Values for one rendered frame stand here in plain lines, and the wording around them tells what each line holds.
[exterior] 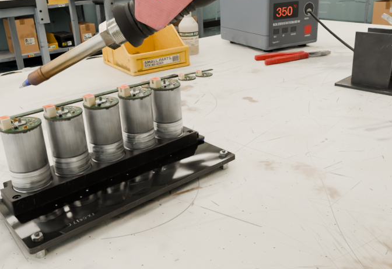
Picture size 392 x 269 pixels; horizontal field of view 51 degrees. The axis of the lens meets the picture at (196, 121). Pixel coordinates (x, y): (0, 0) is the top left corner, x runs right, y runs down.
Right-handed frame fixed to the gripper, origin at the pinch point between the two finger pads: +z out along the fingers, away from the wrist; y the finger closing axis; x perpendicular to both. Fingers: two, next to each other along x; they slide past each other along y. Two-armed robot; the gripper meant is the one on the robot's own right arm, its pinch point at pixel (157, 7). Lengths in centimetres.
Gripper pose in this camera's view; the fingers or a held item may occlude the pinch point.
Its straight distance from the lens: 22.5
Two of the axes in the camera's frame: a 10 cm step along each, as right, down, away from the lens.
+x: 9.0, 4.3, 1.1
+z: -4.4, 8.3, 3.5
